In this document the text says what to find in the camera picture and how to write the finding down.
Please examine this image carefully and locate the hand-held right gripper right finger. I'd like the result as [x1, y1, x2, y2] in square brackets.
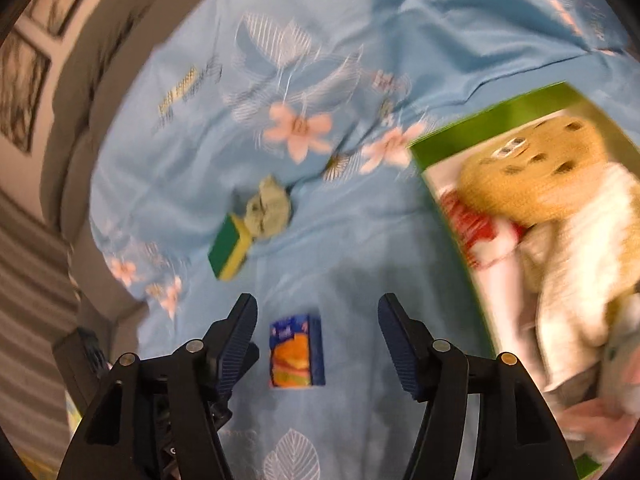
[377, 292, 576, 480]

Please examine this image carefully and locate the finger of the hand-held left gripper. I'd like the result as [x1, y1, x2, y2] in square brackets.
[212, 344, 261, 424]

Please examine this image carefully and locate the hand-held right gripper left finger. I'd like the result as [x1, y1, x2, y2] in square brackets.
[57, 292, 261, 480]

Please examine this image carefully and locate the small printed snack box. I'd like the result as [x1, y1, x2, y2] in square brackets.
[269, 314, 327, 388]

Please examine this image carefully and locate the yellow and green sponge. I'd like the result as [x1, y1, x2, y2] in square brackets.
[207, 214, 253, 282]

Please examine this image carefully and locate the red crinkled wrapper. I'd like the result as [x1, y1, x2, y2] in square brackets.
[440, 187, 526, 271]

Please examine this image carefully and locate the green scrunchie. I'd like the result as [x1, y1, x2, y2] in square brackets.
[242, 175, 296, 241]

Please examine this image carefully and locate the white terry towel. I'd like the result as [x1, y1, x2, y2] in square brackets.
[520, 165, 640, 391]

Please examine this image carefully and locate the tan cookie plush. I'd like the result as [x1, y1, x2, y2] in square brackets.
[457, 114, 613, 226]

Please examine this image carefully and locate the green cardboard box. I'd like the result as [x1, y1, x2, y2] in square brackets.
[409, 81, 640, 480]

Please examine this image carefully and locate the grey striped fabric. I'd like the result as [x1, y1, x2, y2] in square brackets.
[0, 190, 81, 461]

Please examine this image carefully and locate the blue floral bedsheet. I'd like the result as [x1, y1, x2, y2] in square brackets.
[87, 0, 640, 480]

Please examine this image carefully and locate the grey sofa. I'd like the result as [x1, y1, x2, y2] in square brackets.
[40, 0, 241, 241]

